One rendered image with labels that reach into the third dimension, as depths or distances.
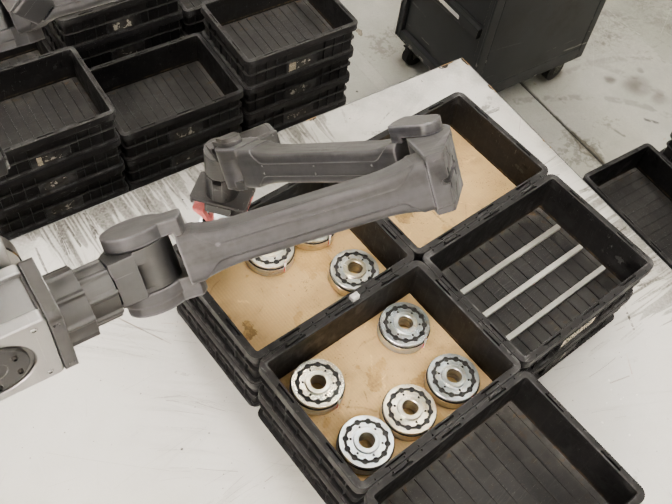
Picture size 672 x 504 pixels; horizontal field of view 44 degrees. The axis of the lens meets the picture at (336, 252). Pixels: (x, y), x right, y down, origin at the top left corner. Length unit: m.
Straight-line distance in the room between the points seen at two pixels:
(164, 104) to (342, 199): 1.74
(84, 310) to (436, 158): 0.43
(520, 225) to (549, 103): 1.59
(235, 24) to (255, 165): 1.53
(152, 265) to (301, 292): 0.76
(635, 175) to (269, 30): 1.29
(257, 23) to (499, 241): 1.26
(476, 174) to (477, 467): 0.71
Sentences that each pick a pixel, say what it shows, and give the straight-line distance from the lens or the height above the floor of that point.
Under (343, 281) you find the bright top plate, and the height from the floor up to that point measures 0.86.
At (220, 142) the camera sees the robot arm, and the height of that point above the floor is 1.29.
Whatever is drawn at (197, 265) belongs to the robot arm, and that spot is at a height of 1.46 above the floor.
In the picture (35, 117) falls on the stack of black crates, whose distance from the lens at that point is 2.52.
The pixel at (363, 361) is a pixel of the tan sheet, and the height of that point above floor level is 0.83.
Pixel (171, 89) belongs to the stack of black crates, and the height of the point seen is 0.38.
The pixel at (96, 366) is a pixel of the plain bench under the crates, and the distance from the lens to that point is 1.79.
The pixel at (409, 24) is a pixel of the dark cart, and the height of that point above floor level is 0.21.
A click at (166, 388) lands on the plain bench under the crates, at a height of 0.70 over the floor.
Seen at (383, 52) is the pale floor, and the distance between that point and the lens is 3.46.
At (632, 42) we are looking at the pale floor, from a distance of 3.88.
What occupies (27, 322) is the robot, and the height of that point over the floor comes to 1.51.
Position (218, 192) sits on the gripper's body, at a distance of 1.42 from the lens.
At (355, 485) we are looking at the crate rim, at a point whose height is 0.93.
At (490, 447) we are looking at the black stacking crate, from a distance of 1.62.
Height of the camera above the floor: 2.27
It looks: 55 degrees down
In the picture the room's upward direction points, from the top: 10 degrees clockwise
